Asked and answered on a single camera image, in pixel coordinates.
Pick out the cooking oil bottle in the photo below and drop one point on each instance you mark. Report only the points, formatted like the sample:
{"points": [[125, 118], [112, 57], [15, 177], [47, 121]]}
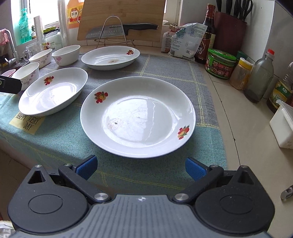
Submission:
{"points": [[282, 90]]}

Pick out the plain white bowl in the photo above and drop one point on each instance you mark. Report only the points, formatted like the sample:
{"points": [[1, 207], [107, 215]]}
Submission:
{"points": [[66, 55]]}

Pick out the large white round plate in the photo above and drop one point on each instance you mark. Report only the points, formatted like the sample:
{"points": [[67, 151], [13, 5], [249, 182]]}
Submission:
{"points": [[138, 117]]}

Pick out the stack of clear plastic cups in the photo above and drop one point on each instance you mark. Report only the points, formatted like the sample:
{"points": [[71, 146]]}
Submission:
{"points": [[63, 22]]}

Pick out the white plastic seasoning box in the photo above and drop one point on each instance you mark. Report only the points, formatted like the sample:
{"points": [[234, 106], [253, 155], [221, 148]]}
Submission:
{"points": [[282, 125]]}

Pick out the white bowl pink flowers front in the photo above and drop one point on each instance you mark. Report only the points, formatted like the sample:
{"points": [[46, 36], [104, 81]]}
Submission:
{"points": [[27, 74]]}

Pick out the dark soy sauce bottle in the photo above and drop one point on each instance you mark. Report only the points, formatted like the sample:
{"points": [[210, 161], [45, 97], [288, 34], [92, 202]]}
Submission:
{"points": [[209, 37]]}

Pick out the cleaver with black handle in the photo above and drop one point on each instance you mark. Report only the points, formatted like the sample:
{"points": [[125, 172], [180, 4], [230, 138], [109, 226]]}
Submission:
{"points": [[95, 32]]}

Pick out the white bowl pink flowers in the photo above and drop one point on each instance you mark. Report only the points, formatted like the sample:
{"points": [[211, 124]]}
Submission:
{"points": [[27, 74], [43, 58]]}

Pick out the yellow lid spice jar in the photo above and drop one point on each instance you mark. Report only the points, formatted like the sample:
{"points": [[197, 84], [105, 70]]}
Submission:
{"points": [[241, 74]]}

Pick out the glass mug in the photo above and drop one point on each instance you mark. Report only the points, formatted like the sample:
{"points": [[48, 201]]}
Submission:
{"points": [[31, 50]]}

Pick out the glass jar green lid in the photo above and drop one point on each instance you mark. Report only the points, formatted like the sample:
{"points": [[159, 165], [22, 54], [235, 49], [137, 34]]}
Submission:
{"points": [[52, 39]]}

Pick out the red white paper bag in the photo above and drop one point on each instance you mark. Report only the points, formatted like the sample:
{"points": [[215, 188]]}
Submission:
{"points": [[166, 41]]}

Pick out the white oval dish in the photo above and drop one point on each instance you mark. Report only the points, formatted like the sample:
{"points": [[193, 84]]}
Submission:
{"points": [[110, 58], [53, 92]]}

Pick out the green dish soap bottle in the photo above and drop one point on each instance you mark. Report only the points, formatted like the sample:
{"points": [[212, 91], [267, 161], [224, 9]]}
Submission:
{"points": [[25, 34]]}

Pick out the green lid sauce jar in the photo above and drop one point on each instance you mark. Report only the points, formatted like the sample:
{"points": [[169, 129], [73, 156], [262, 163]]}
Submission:
{"points": [[220, 64]]}

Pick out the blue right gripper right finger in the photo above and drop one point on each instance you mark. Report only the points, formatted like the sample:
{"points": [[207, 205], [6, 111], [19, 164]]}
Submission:
{"points": [[195, 169]]}

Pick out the brown knife block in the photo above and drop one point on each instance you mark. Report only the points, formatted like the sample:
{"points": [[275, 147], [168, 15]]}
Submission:
{"points": [[230, 32]]}

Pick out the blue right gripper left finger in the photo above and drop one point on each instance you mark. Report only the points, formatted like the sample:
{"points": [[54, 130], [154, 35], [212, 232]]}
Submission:
{"points": [[87, 167]]}

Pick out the white plastic bag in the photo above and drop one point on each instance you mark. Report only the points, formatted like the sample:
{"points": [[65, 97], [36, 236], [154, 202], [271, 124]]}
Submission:
{"points": [[186, 41]]}

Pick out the bamboo cutting board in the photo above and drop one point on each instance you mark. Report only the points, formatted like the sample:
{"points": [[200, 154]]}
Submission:
{"points": [[95, 13]]}

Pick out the pink white basin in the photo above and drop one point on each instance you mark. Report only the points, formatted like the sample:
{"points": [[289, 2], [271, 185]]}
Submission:
{"points": [[9, 73]]}

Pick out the wire knife stand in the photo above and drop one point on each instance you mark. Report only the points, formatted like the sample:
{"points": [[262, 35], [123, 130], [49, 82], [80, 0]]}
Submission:
{"points": [[115, 32]]}

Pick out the orange cooking wine bottle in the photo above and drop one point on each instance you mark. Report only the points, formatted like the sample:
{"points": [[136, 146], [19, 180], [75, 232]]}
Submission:
{"points": [[74, 10]]}

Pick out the chrome sink faucet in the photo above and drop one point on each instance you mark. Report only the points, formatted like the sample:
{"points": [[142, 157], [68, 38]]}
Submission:
{"points": [[6, 37]]}

